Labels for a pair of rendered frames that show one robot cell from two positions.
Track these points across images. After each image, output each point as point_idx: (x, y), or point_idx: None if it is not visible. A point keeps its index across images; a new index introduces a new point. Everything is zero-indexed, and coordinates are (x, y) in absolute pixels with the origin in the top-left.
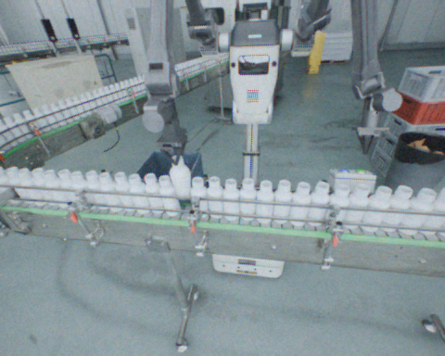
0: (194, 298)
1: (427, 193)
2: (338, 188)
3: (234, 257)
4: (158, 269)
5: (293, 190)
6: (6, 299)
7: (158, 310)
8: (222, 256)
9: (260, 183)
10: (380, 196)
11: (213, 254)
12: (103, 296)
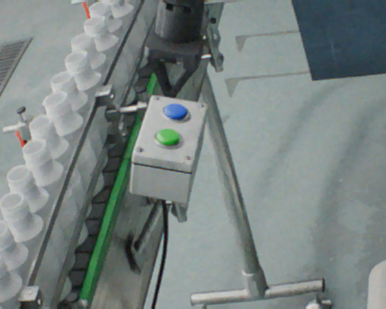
0: (308, 307)
1: (28, 185)
2: (60, 73)
3: (369, 307)
4: (378, 220)
5: (114, 54)
6: (285, 54)
7: (280, 261)
8: (370, 285)
9: (102, 1)
10: (38, 128)
11: (375, 267)
12: (305, 165)
